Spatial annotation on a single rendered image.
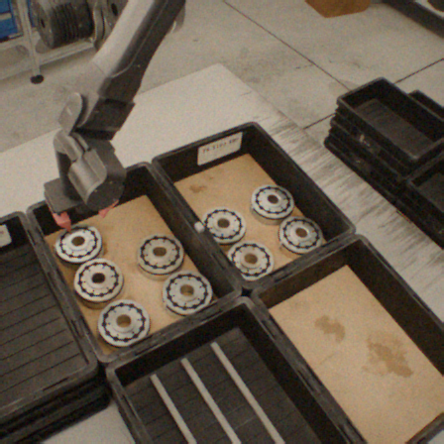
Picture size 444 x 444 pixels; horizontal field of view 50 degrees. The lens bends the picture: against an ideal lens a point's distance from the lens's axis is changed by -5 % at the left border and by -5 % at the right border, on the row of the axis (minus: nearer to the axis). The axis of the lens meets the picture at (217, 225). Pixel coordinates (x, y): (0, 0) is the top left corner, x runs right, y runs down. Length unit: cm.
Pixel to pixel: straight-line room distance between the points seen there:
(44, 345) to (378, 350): 68
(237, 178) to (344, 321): 45
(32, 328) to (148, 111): 85
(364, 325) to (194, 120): 86
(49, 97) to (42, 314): 197
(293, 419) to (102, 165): 59
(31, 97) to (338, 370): 233
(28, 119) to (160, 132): 133
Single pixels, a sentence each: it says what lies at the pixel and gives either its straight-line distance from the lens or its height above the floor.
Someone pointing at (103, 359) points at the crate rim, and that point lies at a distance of 89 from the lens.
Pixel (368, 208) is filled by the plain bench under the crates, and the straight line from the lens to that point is 147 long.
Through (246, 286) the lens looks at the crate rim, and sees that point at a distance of 96.
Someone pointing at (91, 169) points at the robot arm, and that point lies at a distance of 68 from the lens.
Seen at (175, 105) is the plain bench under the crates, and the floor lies 70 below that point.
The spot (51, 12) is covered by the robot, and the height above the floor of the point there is 94.
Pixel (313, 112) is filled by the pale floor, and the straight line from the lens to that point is 287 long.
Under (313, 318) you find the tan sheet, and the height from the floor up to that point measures 83.
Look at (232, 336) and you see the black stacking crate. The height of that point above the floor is 83.
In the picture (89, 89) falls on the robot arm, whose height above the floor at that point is 134.
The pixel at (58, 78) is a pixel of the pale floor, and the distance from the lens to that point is 303.
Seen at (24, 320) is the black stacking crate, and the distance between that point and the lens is 107.
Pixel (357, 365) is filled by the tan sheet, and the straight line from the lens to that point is 105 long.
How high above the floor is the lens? 175
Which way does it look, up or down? 52 degrees down
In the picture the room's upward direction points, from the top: 7 degrees clockwise
